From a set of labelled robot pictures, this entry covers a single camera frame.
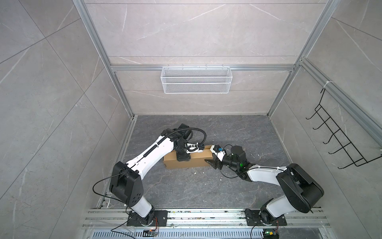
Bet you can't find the brown cardboard box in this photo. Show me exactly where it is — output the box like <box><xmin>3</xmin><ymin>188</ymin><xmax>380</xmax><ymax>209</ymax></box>
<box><xmin>163</xmin><ymin>145</ymin><xmax>213</xmax><ymax>169</ymax></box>

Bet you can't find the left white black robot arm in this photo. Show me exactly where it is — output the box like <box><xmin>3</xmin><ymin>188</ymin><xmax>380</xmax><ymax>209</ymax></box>
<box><xmin>109</xmin><ymin>124</ymin><xmax>193</xmax><ymax>219</ymax></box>

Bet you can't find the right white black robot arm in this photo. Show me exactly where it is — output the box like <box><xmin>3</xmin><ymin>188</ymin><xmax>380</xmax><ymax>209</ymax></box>
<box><xmin>205</xmin><ymin>145</ymin><xmax>324</xmax><ymax>224</ymax></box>

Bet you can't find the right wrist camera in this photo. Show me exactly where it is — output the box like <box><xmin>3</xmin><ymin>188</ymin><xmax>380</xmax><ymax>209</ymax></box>
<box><xmin>210</xmin><ymin>145</ymin><xmax>227</xmax><ymax>161</ymax></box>

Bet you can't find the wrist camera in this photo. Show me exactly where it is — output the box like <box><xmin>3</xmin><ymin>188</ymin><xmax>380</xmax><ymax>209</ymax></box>
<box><xmin>186</xmin><ymin>143</ymin><xmax>205</xmax><ymax>153</ymax></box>
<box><xmin>210</xmin><ymin>145</ymin><xmax>227</xmax><ymax>161</ymax></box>

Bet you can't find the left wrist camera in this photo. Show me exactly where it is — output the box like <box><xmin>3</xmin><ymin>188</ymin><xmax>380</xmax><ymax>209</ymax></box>
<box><xmin>186</xmin><ymin>143</ymin><xmax>205</xmax><ymax>153</ymax></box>

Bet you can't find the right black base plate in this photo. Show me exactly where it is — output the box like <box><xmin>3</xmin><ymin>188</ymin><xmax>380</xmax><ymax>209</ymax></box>
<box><xmin>244</xmin><ymin>209</ymin><xmax>287</xmax><ymax>226</ymax></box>

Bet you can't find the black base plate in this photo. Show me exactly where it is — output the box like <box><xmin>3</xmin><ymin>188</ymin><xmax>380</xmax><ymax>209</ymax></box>
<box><xmin>244</xmin><ymin>209</ymin><xmax>287</xmax><ymax>226</ymax></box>
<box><xmin>126</xmin><ymin>210</ymin><xmax>168</xmax><ymax>227</ymax></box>

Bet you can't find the white wire mesh basket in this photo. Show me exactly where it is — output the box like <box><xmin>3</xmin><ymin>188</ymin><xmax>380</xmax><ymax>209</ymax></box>
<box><xmin>161</xmin><ymin>66</ymin><xmax>233</xmax><ymax>94</ymax></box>

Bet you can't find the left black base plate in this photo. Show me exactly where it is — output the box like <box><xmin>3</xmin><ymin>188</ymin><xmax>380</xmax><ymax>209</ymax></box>
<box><xmin>126</xmin><ymin>210</ymin><xmax>168</xmax><ymax>227</ymax></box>

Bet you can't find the aluminium mounting rail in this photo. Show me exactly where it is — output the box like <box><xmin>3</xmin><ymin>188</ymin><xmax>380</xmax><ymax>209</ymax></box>
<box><xmin>82</xmin><ymin>208</ymin><xmax>330</xmax><ymax>229</ymax></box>

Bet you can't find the white cable duct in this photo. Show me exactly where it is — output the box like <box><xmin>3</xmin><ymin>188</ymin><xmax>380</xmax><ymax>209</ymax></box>
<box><xmin>91</xmin><ymin>228</ymin><xmax>264</xmax><ymax>239</ymax></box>

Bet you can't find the black wire hook rack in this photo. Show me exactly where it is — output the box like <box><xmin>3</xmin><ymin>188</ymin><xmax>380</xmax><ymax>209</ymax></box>
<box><xmin>305</xmin><ymin>89</ymin><xmax>382</xmax><ymax>169</ymax></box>

